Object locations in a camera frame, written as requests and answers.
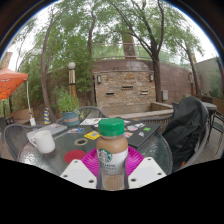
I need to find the grey wall utility box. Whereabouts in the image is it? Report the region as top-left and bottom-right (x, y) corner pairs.
(161, 89), (169, 102)

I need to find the green-capped coffee drink bottle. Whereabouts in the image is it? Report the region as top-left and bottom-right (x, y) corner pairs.
(96, 118), (129, 192)

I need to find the slender leaning tree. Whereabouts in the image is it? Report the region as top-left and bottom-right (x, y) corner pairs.
(33, 6), (68, 123)

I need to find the black laptop with stickers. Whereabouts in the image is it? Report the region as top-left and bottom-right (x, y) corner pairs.
(91, 119), (161, 149)

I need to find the dark-trunked branching tree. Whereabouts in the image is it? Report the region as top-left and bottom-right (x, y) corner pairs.
(109, 0), (178, 104)

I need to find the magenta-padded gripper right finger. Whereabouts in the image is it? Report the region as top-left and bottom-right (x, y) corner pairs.
(124, 146), (167, 190)

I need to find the white sticker sheet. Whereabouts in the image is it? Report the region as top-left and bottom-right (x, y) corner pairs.
(79, 117), (105, 126)

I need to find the green plant in blue pot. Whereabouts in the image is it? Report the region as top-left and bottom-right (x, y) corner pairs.
(53, 87), (81, 128)

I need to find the orange patio umbrella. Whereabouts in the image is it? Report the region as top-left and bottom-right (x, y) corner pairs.
(0, 66), (36, 126)

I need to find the yellow sticker card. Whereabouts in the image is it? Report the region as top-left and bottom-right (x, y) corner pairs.
(83, 130), (101, 141)

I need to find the white ceramic mug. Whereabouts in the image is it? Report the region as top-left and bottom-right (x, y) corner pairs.
(29, 129), (56, 155)

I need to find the globe-topped lamp post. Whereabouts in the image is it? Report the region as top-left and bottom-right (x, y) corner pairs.
(67, 61), (77, 96)

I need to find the silver laptop with stickers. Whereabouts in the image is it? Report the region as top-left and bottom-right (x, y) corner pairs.
(26, 123), (68, 139)

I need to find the grey wicker patio chair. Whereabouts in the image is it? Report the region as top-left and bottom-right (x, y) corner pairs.
(179, 131), (212, 169)
(56, 105), (109, 125)
(2, 123), (38, 161)

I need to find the round patio side table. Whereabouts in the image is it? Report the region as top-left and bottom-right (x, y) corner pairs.
(201, 101), (218, 148)

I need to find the dark metal patio chair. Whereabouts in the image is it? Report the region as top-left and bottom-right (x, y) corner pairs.
(0, 115), (15, 134)
(211, 111), (224, 156)

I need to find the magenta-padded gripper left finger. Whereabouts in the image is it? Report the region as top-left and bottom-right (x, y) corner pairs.
(59, 147), (103, 190)

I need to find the blue and yellow striped cone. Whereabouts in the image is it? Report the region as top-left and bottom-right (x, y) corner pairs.
(43, 107), (52, 125)

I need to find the black jacket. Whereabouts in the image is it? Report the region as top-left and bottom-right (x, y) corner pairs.
(162, 96), (209, 173)

